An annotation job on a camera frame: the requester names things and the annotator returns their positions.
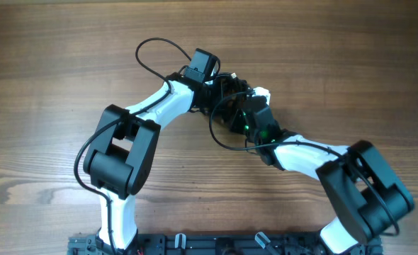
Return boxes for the black right camera cable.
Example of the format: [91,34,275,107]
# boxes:
[208,90,401,237]

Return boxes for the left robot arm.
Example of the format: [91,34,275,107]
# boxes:
[76,49,220,254]

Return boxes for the black left camera cable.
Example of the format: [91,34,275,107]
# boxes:
[73,38,193,255]

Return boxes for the black USB cable bundle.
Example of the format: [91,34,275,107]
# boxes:
[208,72,254,125]

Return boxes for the black camera cable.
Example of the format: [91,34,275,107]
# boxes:
[208,90,401,237]
[73,38,193,255]

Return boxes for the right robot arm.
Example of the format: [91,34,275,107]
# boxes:
[224,95,414,254]

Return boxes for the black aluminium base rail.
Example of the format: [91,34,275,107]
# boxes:
[67,232,383,255]

